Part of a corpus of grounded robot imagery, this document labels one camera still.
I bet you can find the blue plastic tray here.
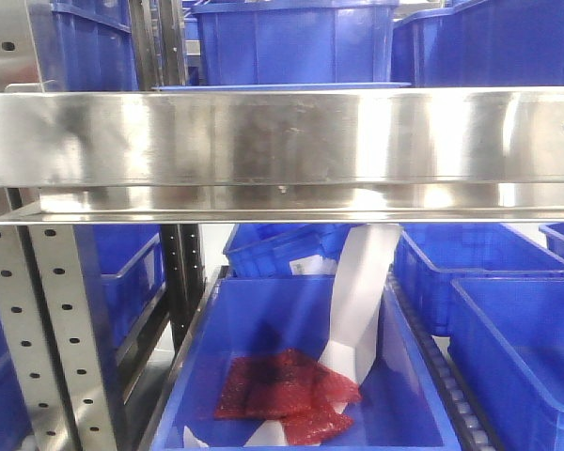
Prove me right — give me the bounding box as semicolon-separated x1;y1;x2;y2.
153;82;411;93

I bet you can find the steel perforated shelf upright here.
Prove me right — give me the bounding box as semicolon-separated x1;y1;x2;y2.
0;1;130;450

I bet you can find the blue bin lower back centre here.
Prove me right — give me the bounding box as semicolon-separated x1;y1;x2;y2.
223;223;353;277

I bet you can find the blue bin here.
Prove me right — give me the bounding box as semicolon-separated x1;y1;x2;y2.
51;0;138;91
150;276;460;450
449;278;564;450
393;223;564;336
72;224;165;350
391;1;564;87
192;1;399;86
223;223;353;277

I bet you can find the white paper strip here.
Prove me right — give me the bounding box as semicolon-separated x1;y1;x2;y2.
320;224;402;384

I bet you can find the black perforated upright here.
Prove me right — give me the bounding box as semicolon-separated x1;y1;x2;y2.
160;224;205;350

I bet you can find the blue bin lower right back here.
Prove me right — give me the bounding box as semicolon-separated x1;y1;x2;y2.
393;223;564;336

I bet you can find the red mesh bag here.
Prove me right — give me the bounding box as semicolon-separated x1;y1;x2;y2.
214;349;362;445

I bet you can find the blue bin lower left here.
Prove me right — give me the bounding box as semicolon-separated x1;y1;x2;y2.
72;224;165;350

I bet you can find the blue bin upper centre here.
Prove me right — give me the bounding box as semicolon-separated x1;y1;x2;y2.
192;1;399;86

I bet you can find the blue bin lower right front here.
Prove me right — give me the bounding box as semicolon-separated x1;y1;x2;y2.
449;278;564;450

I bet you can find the blue bin upper left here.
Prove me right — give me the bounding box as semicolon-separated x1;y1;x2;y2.
51;0;138;91

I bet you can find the blue bin upper right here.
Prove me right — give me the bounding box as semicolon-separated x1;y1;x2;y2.
391;1;564;87

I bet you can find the steel shelf front rail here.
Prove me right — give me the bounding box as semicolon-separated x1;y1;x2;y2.
0;87;564;225

